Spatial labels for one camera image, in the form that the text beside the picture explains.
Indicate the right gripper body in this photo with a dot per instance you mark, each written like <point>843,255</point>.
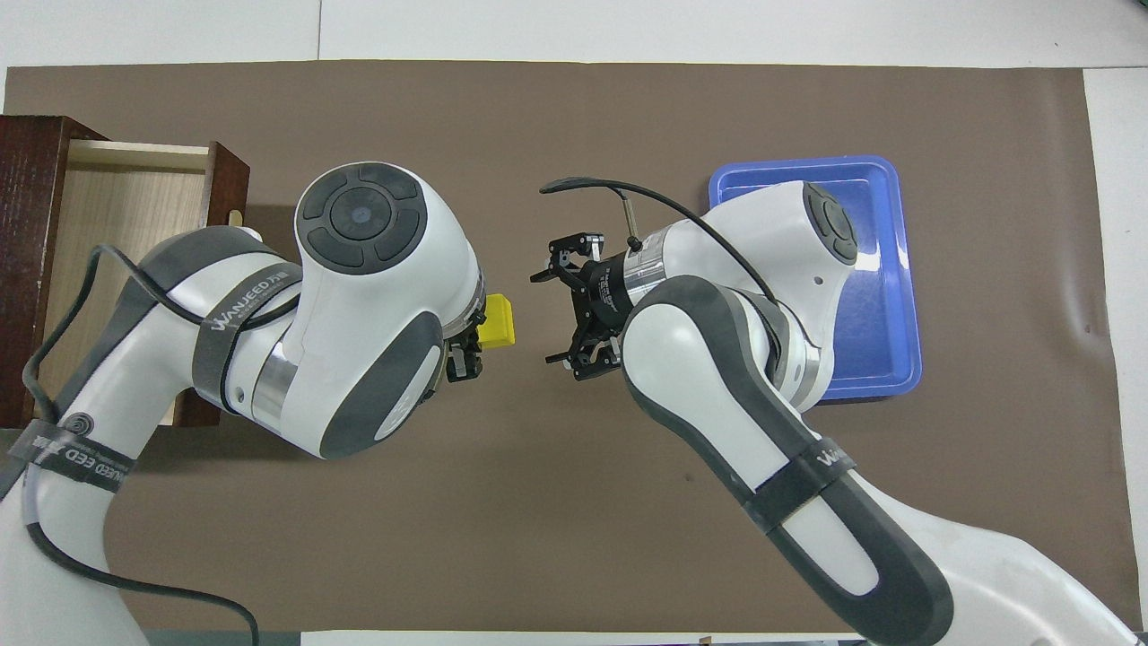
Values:
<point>605,292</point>

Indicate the yellow cube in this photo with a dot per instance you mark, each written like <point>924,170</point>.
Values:
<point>499,321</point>

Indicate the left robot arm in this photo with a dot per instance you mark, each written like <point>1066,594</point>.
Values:
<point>359,296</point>

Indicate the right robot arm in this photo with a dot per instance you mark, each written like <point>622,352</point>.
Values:
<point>700,359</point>

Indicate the dark wooden drawer cabinet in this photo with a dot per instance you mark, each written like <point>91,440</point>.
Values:
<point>134,202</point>

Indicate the blue plastic tray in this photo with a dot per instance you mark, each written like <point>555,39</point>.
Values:
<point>883,296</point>

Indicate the dark brown wooden cabinet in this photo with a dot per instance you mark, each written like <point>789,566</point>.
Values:
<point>27,269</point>

